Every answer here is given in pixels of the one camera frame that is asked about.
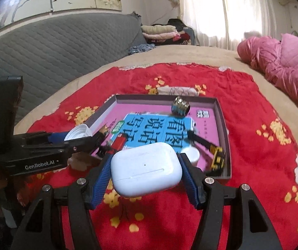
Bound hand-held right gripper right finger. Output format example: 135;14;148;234
178;153;284;250

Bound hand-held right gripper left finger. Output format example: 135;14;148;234
10;153;114;250

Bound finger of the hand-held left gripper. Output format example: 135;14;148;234
60;134;106;153
13;131;70;146

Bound white bottle cap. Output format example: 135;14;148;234
64;124;92;140

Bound black hair claw clip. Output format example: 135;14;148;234
95;146;113;158

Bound small white bottle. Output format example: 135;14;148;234
182;146;200;166

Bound red lighter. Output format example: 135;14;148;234
110;132;128;150

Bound black and yellow wristwatch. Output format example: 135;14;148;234
187;130;227;177

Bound white earbuds case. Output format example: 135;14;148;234
110;142;183;198

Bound shallow grey cardboard box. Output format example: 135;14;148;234
88;94;231;180

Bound brass threaded metal fitting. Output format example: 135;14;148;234
170;96;191;116

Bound pink book with blue panel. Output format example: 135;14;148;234
97;104;224;172

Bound grey quilted headboard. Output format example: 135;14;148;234
0;13;147;133

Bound red floral blanket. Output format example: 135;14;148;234
16;62;298;250

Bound blue patterned cloth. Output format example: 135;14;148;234
128;44;156;55

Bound cream folded blanket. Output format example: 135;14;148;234
141;25;176;35

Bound black clothing pile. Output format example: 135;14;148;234
168;18;186;31

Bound pink quilt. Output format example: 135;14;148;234
237;33;298;121

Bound white sheer curtains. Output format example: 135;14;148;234
175;0;280;51

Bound floral wall painting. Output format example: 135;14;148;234
0;0;122;38

